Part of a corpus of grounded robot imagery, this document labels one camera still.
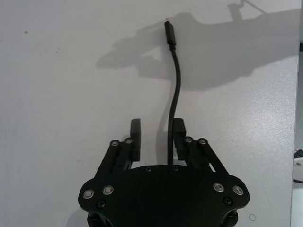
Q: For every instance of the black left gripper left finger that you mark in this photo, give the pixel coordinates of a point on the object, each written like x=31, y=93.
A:
x=135, y=142

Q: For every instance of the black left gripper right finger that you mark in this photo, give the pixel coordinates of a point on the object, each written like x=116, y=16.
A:
x=180, y=132

